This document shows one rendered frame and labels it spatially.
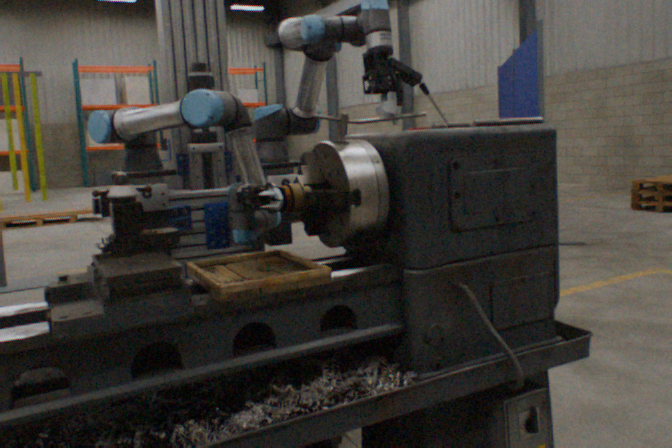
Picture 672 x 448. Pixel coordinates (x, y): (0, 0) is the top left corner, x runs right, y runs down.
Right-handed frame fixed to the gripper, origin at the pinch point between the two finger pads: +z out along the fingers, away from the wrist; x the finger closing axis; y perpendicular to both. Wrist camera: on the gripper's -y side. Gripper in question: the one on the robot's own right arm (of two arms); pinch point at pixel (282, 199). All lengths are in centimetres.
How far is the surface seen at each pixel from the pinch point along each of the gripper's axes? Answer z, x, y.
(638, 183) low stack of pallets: -397, -70, -693
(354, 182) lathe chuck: 11.8, 3.9, -16.7
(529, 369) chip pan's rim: 26, -55, -64
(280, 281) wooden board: 14.7, -19.0, 7.5
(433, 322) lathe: 17, -38, -37
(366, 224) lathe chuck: 10.1, -8.2, -20.7
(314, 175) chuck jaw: -4.6, 5.7, -12.3
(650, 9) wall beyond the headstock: -587, 227, -991
